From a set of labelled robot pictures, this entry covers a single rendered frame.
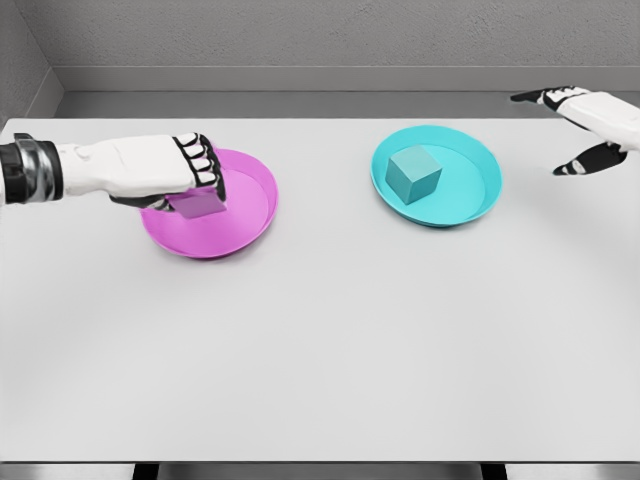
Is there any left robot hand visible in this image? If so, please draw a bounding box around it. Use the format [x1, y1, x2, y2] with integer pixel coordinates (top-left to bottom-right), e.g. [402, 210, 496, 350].
[97, 131, 227, 213]

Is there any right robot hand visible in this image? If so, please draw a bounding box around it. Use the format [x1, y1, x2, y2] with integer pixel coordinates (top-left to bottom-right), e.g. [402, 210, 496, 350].
[509, 85, 640, 177]

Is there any purple block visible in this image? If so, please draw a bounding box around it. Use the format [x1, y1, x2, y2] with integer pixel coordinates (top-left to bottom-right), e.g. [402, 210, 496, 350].
[167, 188, 227, 221]

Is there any magenta plate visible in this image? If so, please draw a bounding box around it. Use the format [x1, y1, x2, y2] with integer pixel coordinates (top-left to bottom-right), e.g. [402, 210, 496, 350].
[139, 147, 279, 261]

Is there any cyan plate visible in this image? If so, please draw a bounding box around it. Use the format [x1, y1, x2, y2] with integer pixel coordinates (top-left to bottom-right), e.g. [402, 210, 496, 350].
[369, 125, 502, 229]

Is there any teal block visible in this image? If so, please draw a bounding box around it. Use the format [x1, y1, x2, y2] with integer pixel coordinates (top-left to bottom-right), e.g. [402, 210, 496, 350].
[384, 144, 443, 206]

